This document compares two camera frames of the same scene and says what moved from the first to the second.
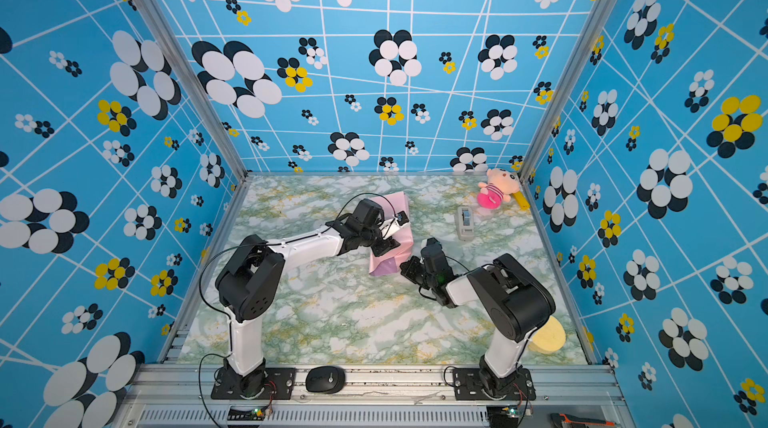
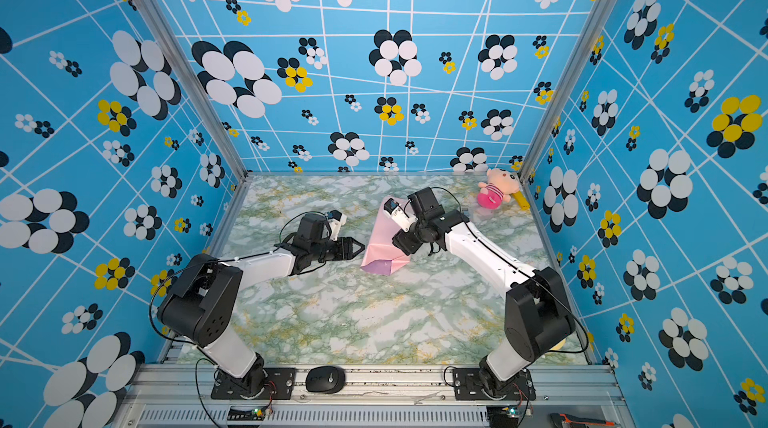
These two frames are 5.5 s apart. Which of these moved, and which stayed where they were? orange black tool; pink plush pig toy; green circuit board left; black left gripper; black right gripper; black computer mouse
Moved: black left gripper; black right gripper
Stayed: green circuit board left; black computer mouse; pink plush pig toy; orange black tool
